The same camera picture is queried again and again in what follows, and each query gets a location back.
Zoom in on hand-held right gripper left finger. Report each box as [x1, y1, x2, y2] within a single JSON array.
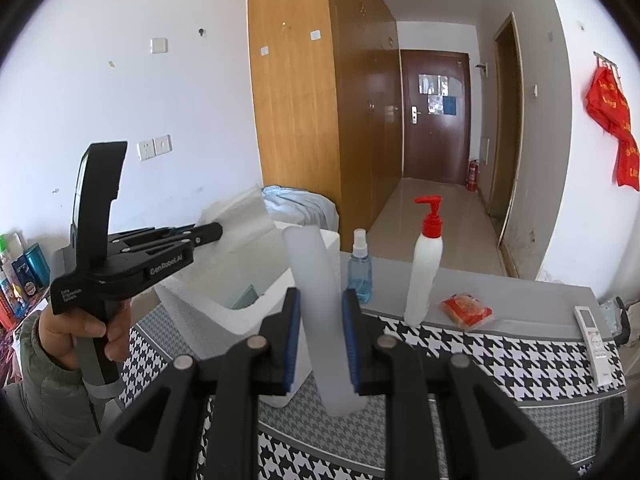
[[65, 287, 302, 480]]

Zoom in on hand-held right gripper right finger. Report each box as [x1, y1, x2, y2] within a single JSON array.
[[342, 289, 583, 480]]

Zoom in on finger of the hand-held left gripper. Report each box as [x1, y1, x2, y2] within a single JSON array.
[[107, 242, 197, 263], [107, 222, 224, 250]]

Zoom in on white foam sheet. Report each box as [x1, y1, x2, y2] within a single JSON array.
[[195, 184, 279, 281]]

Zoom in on white foam box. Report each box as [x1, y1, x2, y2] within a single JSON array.
[[154, 230, 342, 409]]

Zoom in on person's left forearm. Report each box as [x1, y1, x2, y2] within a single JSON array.
[[0, 310, 103, 473]]

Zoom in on person's left hand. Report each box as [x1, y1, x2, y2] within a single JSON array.
[[39, 296, 132, 371]]

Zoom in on blue spray bottle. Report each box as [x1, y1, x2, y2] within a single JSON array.
[[346, 228, 374, 305]]

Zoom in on blue metallic can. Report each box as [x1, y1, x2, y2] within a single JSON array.
[[24, 243, 51, 297]]

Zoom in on light blue cloth pile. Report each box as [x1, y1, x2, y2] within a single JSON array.
[[262, 185, 341, 232]]

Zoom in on white pump bottle red cap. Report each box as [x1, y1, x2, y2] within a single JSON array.
[[404, 195, 445, 326]]

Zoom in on green white bottle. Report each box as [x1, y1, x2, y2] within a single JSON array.
[[0, 232, 25, 267]]

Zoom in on red snack packet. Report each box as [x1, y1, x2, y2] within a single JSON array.
[[441, 292, 495, 330]]

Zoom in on houndstooth table mat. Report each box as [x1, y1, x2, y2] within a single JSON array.
[[117, 305, 629, 480]]

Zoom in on wooden wardrobe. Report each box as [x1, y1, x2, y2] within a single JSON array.
[[247, 0, 401, 282]]

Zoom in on dark brown entrance door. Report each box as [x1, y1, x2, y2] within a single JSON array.
[[400, 50, 471, 187]]

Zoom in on white remote control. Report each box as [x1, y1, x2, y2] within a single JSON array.
[[573, 305, 617, 388]]

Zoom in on blue plastic wrapped pack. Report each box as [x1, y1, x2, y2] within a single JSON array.
[[597, 297, 632, 347]]

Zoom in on red hanging bags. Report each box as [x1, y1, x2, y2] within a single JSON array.
[[585, 67, 640, 189]]

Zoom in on white double wall socket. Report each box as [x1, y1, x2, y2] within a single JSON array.
[[138, 134, 173, 162]]

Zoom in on wooden side door frame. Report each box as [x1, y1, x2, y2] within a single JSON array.
[[492, 12, 526, 252]]

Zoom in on metal wall hook rack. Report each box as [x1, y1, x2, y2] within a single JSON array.
[[593, 51, 621, 79]]

